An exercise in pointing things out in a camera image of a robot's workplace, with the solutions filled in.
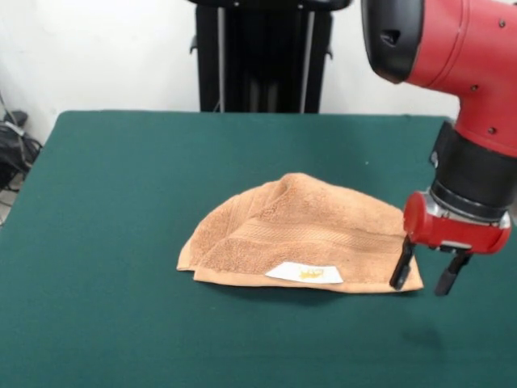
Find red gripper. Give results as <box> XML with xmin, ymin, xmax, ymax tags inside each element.
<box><xmin>389</xmin><ymin>190</ymin><xmax>513</xmax><ymax>297</ymax></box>

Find tan terry towel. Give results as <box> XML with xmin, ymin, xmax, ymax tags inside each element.
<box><xmin>176</xmin><ymin>172</ymin><xmax>424</xmax><ymax>293</ymax></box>

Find dark green table cloth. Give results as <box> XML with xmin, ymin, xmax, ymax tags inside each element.
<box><xmin>0</xmin><ymin>109</ymin><xmax>517</xmax><ymax>388</ymax></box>

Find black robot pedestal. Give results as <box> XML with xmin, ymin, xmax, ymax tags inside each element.
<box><xmin>188</xmin><ymin>0</ymin><xmax>355</xmax><ymax>114</ymax></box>

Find black cable tangle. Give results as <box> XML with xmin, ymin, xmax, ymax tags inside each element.
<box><xmin>0</xmin><ymin>109</ymin><xmax>44</xmax><ymax>192</ymax></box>

